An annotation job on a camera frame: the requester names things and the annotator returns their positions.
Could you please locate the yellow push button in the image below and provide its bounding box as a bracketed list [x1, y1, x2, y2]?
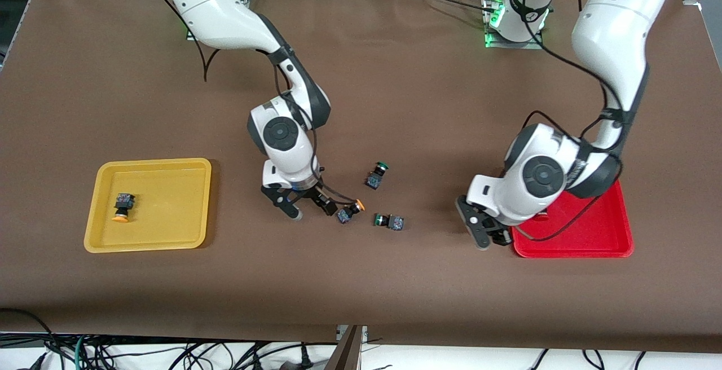
[111, 192, 137, 223]
[337, 199, 366, 224]

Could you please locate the green push button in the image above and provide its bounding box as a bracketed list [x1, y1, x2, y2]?
[373, 213, 404, 231]
[365, 162, 391, 190]

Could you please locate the red plastic tray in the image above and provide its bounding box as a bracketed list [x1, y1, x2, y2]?
[510, 178, 635, 259]

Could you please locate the yellow plastic tray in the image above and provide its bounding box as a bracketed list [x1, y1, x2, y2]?
[83, 158, 212, 254]

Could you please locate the dark metal beam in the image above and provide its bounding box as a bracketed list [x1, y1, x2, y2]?
[324, 326, 363, 370]

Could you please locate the brown table mat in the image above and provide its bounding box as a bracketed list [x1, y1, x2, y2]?
[0, 0, 722, 354]

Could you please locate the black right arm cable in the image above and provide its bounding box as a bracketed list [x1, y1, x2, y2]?
[155, 0, 362, 207]

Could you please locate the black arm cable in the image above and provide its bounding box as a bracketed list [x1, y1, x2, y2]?
[516, 0, 627, 243]
[155, 0, 362, 207]

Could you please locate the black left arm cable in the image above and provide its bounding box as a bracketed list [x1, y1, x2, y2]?
[516, 0, 627, 243]

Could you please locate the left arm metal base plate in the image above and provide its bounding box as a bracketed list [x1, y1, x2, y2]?
[484, 0, 545, 50]

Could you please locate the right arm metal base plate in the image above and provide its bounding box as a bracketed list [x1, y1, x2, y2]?
[185, 0, 249, 41]

